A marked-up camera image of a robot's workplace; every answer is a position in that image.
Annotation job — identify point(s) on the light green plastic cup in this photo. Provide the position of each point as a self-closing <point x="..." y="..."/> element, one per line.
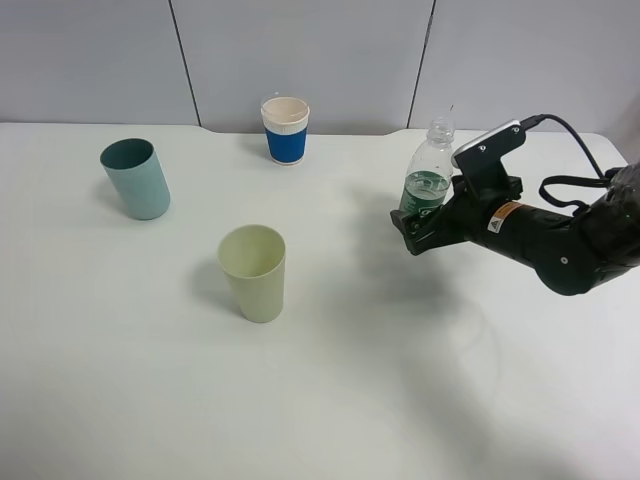
<point x="253" y="258"/>

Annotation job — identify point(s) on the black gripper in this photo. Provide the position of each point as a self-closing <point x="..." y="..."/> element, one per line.
<point x="459" y="219"/>

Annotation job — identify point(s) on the clear bottle green label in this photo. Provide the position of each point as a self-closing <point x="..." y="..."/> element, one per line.
<point x="430" y="170"/>

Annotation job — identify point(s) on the teal plastic cup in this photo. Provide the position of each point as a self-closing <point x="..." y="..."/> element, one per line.
<point x="135" y="172"/>

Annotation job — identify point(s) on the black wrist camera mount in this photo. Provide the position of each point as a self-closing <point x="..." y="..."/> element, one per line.
<point x="480" y="162"/>

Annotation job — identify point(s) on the blue sleeved paper cup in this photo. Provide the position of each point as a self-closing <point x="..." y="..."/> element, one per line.
<point x="285" y="120"/>

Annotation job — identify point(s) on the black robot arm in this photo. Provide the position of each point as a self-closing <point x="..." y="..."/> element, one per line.
<point x="570" y="254"/>

